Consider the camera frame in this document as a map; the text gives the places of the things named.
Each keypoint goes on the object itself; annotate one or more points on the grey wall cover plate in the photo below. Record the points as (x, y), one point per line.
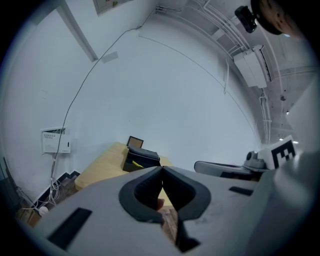
(110, 57)

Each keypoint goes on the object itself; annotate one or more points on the black head-worn camera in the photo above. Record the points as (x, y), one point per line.
(246, 18)

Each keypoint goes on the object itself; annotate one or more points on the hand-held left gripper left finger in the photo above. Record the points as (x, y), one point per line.
(100, 217)

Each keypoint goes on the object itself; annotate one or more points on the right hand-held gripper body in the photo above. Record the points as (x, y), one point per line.
(272, 155)

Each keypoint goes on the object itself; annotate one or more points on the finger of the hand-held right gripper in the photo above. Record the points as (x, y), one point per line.
(215, 168)

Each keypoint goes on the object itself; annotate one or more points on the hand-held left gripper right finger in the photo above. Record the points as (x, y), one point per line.
(215, 207)

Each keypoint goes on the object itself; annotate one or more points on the small black framed tablet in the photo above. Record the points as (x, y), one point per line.
(135, 142)

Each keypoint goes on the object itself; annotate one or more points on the small ceiling sensor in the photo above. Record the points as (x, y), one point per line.
(283, 98)

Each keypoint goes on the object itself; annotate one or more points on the person's left hand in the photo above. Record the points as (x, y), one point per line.
(160, 203)

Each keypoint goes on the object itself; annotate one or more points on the black box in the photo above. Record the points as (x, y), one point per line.
(145, 160)

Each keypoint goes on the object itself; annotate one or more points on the white wall network box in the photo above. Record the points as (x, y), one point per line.
(53, 142)

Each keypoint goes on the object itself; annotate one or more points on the small white cup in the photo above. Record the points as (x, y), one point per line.
(43, 210)

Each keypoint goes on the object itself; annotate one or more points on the white air conditioner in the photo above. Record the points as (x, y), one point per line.
(252, 67)

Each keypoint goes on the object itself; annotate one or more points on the bundle of white ceiling pipes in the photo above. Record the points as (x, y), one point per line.
(220, 22)

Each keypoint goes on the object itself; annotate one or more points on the light wooden table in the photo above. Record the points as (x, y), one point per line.
(105, 162)

